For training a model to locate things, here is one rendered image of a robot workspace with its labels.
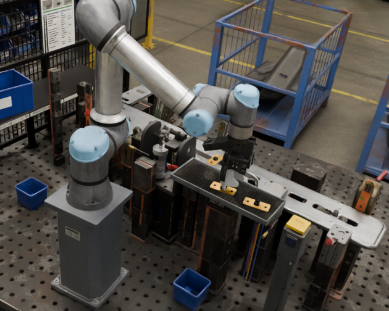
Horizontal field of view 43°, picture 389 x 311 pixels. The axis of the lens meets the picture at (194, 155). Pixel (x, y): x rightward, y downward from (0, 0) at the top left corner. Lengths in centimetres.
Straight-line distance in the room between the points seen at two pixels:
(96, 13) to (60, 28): 125
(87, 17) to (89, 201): 57
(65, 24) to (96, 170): 122
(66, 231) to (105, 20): 71
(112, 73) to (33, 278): 85
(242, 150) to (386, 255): 102
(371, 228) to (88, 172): 103
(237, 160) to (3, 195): 120
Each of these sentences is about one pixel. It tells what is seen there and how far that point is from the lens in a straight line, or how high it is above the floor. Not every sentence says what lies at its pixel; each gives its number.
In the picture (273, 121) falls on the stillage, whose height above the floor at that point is 16.
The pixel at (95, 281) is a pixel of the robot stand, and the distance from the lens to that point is 178.
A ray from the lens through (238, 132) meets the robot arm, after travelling 146.
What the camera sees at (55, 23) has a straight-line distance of 255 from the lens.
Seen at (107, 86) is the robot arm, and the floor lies 146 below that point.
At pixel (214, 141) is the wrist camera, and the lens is 154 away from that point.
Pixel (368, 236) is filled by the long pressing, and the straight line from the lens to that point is 188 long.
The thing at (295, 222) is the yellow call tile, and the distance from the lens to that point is 156.
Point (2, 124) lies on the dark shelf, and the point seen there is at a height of 102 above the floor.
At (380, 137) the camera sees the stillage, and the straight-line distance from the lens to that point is 442.
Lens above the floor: 213
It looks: 33 degrees down
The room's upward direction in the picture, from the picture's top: 7 degrees clockwise
